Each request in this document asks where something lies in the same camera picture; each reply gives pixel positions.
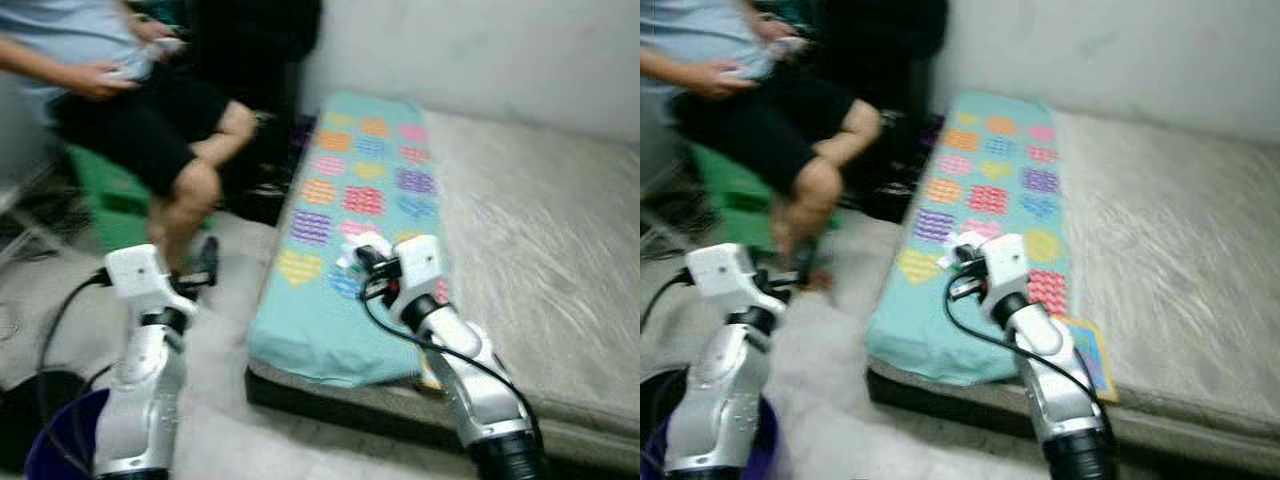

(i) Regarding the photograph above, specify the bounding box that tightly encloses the bare right hand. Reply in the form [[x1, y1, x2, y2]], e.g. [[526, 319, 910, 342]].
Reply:
[[62, 60, 136, 103], [690, 58, 756, 101]]

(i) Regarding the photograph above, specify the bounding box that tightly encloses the bare left hand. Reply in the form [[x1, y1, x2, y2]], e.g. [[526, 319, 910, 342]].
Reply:
[[755, 12, 801, 49], [128, 12, 181, 51]]

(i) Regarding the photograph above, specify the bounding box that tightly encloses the teal sheet with colourful shapes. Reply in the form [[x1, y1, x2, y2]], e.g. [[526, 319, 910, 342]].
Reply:
[[864, 90, 1076, 387], [247, 92, 453, 389]]

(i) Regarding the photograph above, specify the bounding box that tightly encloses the green plastic stool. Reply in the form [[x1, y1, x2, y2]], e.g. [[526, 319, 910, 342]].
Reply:
[[690, 143, 841, 241], [68, 145, 216, 253]]

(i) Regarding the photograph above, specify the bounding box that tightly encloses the dark bed base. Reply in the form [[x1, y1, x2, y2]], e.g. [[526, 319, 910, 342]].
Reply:
[[866, 362, 1280, 479]]

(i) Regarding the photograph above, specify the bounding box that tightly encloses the person in black shorts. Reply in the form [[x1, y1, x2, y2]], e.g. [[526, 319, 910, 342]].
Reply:
[[640, 0, 883, 263], [0, 0, 257, 273]]

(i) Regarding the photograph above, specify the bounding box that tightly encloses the white quilted mattress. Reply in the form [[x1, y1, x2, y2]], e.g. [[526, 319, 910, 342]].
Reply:
[[1050, 108, 1280, 446], [412, 108, 640, 443]]

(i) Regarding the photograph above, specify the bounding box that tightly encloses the purple bucket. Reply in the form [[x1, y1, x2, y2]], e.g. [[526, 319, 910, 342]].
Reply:
[[645, 395, 783, 480], [22, 388, 113, 480]]

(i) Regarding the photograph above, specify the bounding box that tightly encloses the dark cabinet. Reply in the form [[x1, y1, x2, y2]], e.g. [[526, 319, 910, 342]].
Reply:
[[820, 0, 949, 223], [190, 0, 323, 226]]

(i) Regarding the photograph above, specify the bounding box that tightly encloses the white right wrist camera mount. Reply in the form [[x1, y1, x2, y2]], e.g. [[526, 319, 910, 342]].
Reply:
[[393, 234, 447, 313], [983, 232, 1032, 311]]

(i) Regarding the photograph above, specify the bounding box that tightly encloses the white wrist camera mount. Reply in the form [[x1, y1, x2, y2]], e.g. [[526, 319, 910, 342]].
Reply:
[[393, 234, 447, 313], [104, 244, 177, 319], [983, 232, 1032, 311], [686, 242, 763, 319]]

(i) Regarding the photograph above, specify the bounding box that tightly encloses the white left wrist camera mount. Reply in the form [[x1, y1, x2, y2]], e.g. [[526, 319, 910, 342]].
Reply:
[[104, 244, 177, 319], [686, 242, 763, 319]]

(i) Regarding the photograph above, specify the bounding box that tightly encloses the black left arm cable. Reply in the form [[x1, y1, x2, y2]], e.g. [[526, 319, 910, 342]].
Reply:
[[36, 268, 113, 401], [640, 268, 696, 336]]

